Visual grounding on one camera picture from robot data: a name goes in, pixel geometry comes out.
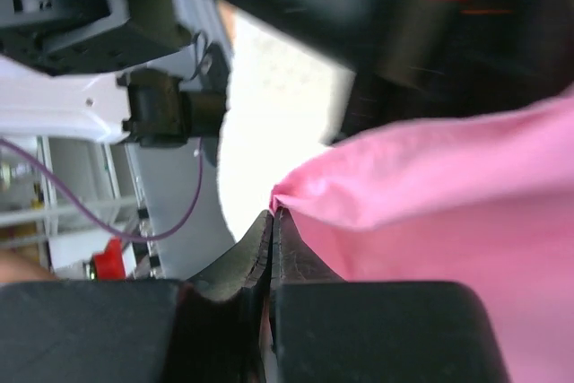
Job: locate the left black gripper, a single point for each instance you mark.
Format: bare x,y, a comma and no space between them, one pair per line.
433,58

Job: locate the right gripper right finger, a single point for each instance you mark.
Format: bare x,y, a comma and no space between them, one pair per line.
293,261

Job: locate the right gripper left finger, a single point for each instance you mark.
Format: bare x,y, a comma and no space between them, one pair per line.
225,306

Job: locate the pink pillowcase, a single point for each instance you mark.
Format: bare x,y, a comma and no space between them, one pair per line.
485,201

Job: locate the cream pillow yellow edge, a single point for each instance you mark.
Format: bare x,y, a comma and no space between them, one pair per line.
285,103

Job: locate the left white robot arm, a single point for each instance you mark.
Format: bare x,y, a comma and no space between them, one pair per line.
65,37

